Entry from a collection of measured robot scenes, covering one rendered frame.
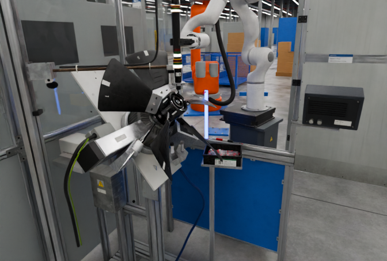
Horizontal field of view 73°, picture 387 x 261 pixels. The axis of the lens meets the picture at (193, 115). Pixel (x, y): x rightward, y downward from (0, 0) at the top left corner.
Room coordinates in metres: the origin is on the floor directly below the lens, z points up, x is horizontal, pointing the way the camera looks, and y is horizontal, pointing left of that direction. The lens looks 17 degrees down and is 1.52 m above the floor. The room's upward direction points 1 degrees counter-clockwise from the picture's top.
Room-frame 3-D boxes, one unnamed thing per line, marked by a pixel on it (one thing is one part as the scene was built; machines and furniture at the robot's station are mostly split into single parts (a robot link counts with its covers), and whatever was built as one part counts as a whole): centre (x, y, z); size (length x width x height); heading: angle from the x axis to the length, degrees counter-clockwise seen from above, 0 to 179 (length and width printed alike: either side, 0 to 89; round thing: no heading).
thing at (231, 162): (1.39, -0.17, 0.85); 0.22 x 0.17 x 0.07; 79
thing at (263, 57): (1.77, -0.45, 1.32); 0.19 x 0.12 x 0.24; 36
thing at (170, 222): (1.76, 0.20, 0.39); 0.04 x 0.04 x 0.78; 63
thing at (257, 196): (1.57, -0.18, 0.45); 0.82 x 0.02 x 0.66; 63
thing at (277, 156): (1.57, -0.18, 0.82); 0.90 x 0.04 x 0.08; 63
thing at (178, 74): (1.29, 0.07, 1.49); 0.04 x 0.04 x 0.46
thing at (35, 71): (1.20, 0.69, 1.37); 0.10 x 0.07 x 0.09; 98
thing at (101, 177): (1.24, 0.47, 0.73); 0.15 x 0.09 x 0.22; 63
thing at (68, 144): (1.39, 0.68, 0.92); 0.17 x 0.16 x 0.11; 63
